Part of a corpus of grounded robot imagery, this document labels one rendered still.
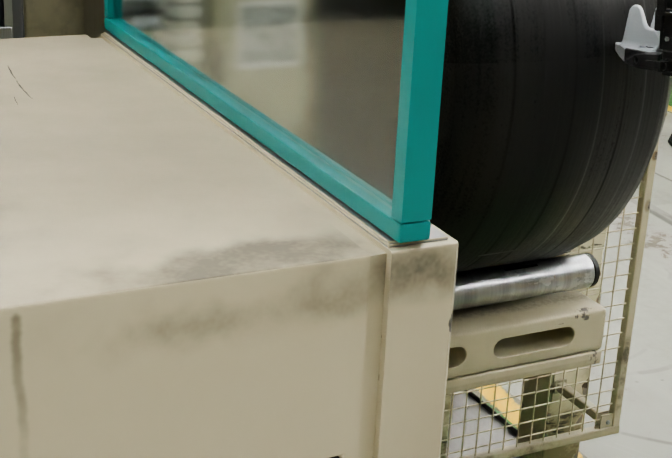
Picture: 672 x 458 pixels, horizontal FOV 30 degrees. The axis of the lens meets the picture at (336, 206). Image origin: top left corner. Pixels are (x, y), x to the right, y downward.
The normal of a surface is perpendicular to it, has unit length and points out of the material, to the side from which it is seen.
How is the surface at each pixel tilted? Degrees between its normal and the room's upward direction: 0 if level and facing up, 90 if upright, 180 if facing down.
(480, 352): 90
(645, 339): 0
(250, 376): 90
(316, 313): 90
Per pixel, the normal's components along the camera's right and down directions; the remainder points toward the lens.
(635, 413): 0.05, -0.94
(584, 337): 0.44, 0.33
